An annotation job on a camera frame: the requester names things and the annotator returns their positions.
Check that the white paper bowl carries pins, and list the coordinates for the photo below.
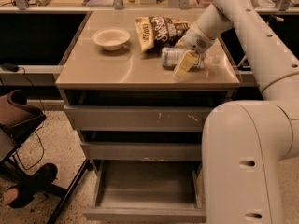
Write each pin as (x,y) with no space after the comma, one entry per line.
(111,39)

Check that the black power adapter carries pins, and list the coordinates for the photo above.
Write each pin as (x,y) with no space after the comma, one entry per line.
(9,67)

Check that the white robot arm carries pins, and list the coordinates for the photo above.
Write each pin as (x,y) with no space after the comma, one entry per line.
(243,141)

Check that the clear blue plastic bottle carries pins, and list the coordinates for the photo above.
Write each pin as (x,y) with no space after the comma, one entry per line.
(171,56)

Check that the white stick with black base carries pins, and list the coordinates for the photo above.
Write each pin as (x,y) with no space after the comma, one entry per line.
(243,64)

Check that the grey middle drawer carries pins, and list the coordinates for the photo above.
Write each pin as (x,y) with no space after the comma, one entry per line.
(142,146)

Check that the grey drawer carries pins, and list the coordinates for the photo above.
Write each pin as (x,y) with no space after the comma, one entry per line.
(142,111)
(150,191)
(142,146)

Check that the grey bottom drawer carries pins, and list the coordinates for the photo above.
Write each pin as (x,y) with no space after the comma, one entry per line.
(150,191)

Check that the brown chip bag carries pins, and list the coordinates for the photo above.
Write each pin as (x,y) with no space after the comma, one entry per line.
(159,31)

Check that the grey top drawer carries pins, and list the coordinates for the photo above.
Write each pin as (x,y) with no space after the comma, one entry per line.
(142,111)

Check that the black office chair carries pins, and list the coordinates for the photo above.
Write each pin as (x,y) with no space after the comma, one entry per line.
(18,121)

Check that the grey drawer cabinet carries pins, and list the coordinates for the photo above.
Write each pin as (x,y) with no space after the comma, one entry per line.
(91,68)

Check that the black high heel shoe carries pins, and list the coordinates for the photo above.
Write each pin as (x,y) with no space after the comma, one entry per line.
(22,194)

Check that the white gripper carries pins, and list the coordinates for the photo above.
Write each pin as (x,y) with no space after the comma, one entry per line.
(195,38)

